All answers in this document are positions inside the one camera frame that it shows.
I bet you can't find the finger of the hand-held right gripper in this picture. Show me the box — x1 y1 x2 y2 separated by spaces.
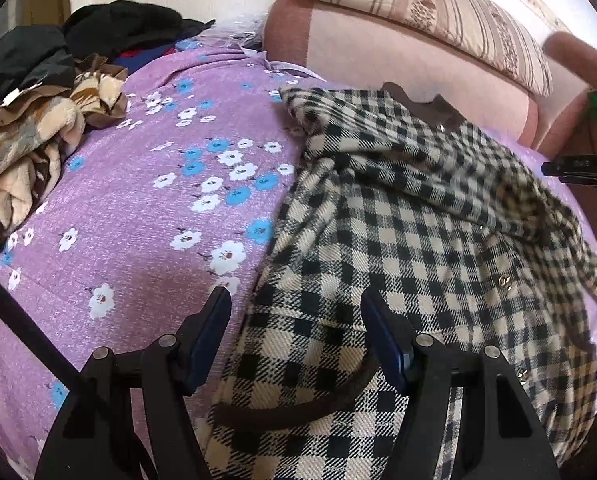
541 156 597 184

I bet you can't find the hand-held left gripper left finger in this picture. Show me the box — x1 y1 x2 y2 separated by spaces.
34 287 232 480

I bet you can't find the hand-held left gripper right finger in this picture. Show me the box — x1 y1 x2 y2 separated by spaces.
361 289 562 480

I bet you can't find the black beige checkered coat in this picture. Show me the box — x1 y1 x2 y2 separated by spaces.
198 82 597 480

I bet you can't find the purple floral bed sheet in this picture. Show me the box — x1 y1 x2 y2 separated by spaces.
0 42 597 480

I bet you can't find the striped beige cushion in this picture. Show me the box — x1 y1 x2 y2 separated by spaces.
298 0 554 98

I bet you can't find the pink sofa backrest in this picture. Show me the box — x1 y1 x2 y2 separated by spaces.
262 0 597 157

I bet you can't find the brown beige patterned blanket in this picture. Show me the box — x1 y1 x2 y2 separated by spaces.
0 55 129 261

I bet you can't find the dark blue garment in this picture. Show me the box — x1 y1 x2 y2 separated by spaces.
112 44 180 75

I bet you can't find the clear plastic wrap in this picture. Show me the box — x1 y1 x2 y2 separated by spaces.
198 14 270 55

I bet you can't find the black fuzzy garment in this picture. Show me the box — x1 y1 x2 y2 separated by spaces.
62 0 216 61

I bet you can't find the dark green jacket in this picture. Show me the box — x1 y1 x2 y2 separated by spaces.
0 25 79 113

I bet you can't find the black strap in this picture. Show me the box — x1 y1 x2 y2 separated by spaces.
0 264 82 392

